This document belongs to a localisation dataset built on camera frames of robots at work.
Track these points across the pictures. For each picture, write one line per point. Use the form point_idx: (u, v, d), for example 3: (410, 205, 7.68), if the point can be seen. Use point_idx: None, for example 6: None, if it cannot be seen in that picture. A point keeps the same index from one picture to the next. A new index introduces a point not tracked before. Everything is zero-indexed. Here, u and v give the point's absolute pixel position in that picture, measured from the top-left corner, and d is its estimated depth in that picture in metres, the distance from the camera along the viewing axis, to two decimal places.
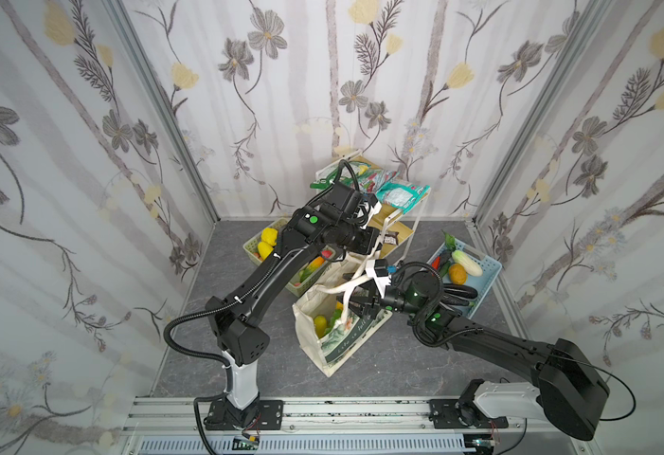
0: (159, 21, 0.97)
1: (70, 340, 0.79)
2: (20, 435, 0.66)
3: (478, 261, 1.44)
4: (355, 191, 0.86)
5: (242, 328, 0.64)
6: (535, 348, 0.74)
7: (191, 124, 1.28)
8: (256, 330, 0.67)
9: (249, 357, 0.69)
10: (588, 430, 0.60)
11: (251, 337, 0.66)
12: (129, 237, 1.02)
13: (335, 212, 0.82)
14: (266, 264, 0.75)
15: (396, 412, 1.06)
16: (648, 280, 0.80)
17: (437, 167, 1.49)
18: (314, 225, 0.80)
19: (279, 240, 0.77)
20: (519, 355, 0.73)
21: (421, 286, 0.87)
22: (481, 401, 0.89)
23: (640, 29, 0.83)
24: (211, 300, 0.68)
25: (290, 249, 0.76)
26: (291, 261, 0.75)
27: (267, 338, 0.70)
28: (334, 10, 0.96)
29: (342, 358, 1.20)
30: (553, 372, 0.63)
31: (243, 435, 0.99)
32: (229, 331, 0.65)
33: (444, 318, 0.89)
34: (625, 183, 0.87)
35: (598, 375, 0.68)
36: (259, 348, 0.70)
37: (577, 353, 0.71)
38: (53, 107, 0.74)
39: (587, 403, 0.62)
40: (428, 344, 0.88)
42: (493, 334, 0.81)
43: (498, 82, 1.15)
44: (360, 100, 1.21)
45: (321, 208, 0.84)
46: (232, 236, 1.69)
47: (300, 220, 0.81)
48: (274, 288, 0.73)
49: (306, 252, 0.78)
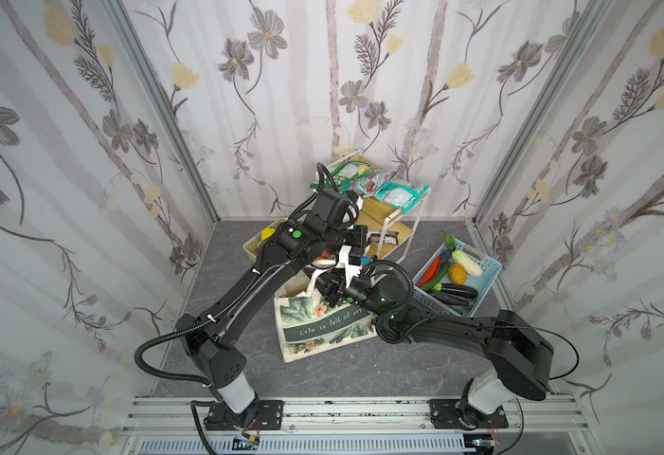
0: (159, 21, 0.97)
1: (70, 341, 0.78)
2: (20, 435, 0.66)
3: (478, 261, 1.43)
4: (340, 200, 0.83)
5: (212, 350, 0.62)
6: (481, 324, 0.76)
7: (191, 124, 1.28)
8: (230, 352, 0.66)
9: (224, 380, 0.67)
10: (542, 392, 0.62)
11: (224, 358, 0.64)
12: (129, 237, 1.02)
13: (318, 225, 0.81)
14: (244, 282, 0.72)
15: (396, 412, 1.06)
16: (648, 281, 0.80)
17: (437, 167, 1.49)
18: (296, 239, 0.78)
19: (259, 255, 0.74)
20: (470, 335, 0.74)
21: (387, 293, 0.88)
22: (476, 401, 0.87)
23: (640, 29, 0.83)
24: (185, 321, 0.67)
25: (270, 265, 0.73)
26: (271, 278, 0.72)
27: (242, 359, 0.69)
28: (334, 9, 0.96)
29: (304, 352, 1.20)
30: (498, 341, 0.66)
31: (243, 435, 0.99)
32: (201, 353, 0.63)
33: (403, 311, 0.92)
34: (625, 183, 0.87)
35: (540, 336, 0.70)
36: (233, 370, 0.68)
37: (517, 318, 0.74)
38: (53, 107, 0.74)
39: (537, 367, 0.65)
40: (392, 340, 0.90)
42: (444, 318, 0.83)
43: (498, 82, 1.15)
44: (360, 100, 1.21)
45: (305, 220, 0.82)
46: (232, 236, 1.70)
47: (284, 234, 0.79)
48: (252, 306, 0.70)
49: (289, 268, 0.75)
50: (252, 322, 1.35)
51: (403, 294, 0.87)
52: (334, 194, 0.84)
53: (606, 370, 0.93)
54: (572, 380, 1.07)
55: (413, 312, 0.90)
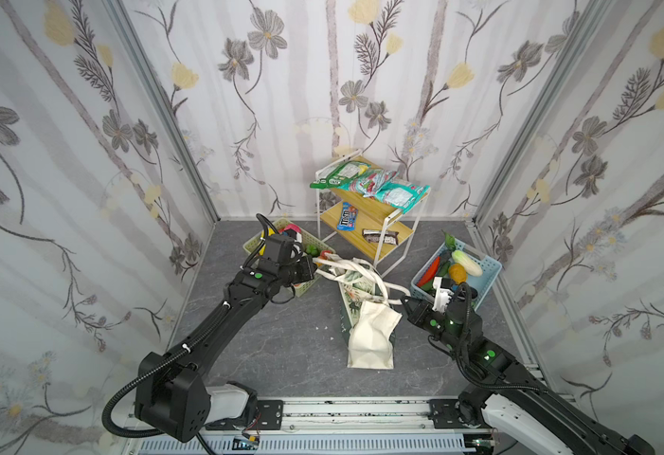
0: (159, 21, 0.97)
1: (70, 341, 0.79)
2: (20, 435, 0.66)
3: (478, 261, 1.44)
4: (286, 240, 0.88)
5: (189, 379, 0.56)
6: (606, 437, 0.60)
7: (191, 124, 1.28)
8: (202, 390, 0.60)
9: (188, 431, 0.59)
10: None
11: (198, 392, 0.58)
12: (129, 237, 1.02)
13: (272, 266, 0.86)
14: (214, 316, 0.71)
15: (396, 412, 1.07)
16: (648, 281, 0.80)
17: (437, 167, 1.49)
18: (258, 279, 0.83)
19: (226, 293, 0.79)
20: (588, 440, 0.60)
21: (457, 315, 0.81)
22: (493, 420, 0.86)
23: (640, 29, 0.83)
24: (150, 358, 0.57)
25: (239, 300, 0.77)
26: (240, 306, 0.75)
27: (207, 404, 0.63)
28: (334, 9, 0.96)
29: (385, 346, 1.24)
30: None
31: (243, 435, 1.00)
32: (174, 387, 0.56)
33: (499, 359, 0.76)
34: (625, 183, 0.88)
35: None
36: (199, 416, 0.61)
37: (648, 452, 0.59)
38: (53, 107, 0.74)
39: None
40: (474, 381, 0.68)
42: (551, 399, 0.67)
43: (498, 82, 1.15)
44: (360, 100, 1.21)
45: (259, 264, 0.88)
46: (232, 236, 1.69)
47: (245, 277, 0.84)
48: (224, 337, 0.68)
49: (255, 301, 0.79)
50: (251, 322, 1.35)
51: (474, 317, 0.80)
52: (279, 237, 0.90)
53: (606, 370, 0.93)
54: (573, 381, 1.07)
55: (514, 368, 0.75)
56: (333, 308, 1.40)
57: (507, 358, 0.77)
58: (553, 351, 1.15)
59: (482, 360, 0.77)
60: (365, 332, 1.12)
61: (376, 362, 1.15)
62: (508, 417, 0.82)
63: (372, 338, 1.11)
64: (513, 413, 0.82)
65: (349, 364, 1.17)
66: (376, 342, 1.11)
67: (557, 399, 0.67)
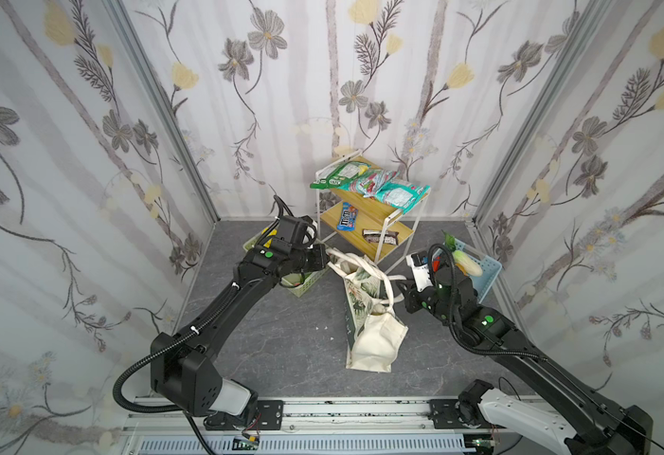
0: (160, 21, 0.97)
1: (70, 341, 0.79)
2: (20, 435, 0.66)
3: (478, 261, 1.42)
4: (300, 222, 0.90)
5: (198, 361, 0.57)
6: (604, 406, 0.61)
7: (191, 124, 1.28)
8: (211, 370, 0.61)
9: (201, 407, 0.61)
10: None
11: (207, 373, 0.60)
12: (129, 237, 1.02)
13: (283, 246, 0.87)
14: (223, 297, 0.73)
15: (396, 412, 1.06)
16: (647, 281, 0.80)
17: (437, 167, 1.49)
18: (268, 258, 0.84)
19: (236, 273, 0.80)
20: (586, 409, 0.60)
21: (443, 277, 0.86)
22: (488, 409, 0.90)
23: (640, 29, 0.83)
24: (160, 338, 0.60)
25: (248, 280, 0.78)
26: (250, 288, 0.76)
27: (219, 381, 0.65)
28: (334, 10, 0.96)
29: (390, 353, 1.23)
30: (625, 443, 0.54)
31: (243, 435, 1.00)
32: (184, 368, 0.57)
33: (496, 324, 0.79)
34: (624, 184, 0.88)
35: None
36: (210, 392, 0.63)
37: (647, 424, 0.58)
38: (53, 107, 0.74)
39: None
40: (469, 348, 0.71)
42: (551, 368, 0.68)
43: (498, 82, 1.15)
44: (360, 100, 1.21)
45: (272, 244, 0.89)
46: (232, 236, 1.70)
47: (256, 255, 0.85)
48: (233, 319, 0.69)
49: (265, 282, 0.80)
50: (251, 323, 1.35)
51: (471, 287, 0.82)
52: (295, 218, 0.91)
53: (606, 370, 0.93)
54: None
55: (511, 334, 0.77)
56: (333, 308, 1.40)
57: (505, 325, 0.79)
58: (553, 351, 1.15)
59: (478, 324, 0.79)
60: (368, 339, 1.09)
61: (375, 366, 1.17)
62: (501, 406, 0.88)
63: (379, 344, 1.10)
64: (506, 402, 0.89)
65: (348, 365, 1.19)
66: (383, 349, 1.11)
67: (557, 369, 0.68)
